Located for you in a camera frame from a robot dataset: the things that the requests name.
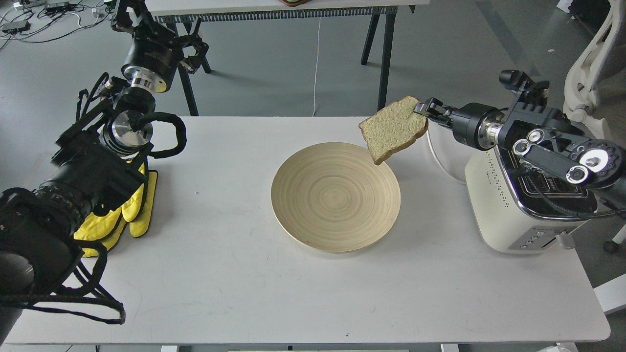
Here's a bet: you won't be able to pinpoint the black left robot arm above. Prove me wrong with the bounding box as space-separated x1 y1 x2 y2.
0 0 209 340

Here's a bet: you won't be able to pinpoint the slice of brown bread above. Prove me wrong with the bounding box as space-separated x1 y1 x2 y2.
358 95 428 165

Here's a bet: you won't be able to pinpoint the brown object on background table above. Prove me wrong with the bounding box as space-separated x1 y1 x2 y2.
280 0 310 7

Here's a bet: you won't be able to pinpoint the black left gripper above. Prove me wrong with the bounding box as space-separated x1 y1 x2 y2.
111 0 209 93

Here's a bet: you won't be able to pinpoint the white background table black legs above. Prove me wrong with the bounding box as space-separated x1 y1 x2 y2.
147 0 430 110

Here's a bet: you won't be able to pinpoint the floor cables and power strips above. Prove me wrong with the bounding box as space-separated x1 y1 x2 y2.
0 0 114 52

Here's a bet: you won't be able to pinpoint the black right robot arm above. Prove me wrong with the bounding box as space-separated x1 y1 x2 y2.
414 70 625 220

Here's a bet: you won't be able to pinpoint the round wooden plate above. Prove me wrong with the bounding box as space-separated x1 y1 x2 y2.
270 142 401 253

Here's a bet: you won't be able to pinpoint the thin white hanging cable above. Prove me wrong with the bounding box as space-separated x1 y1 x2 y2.
312 18 321 117

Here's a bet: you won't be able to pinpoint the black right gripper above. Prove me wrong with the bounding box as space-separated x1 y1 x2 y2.
414 97 504 150

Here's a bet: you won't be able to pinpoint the white toaster power cable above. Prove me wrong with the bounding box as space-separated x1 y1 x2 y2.
426 128 466 185

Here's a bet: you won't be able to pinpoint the cream white toaster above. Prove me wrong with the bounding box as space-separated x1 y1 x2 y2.
465 147 598 254

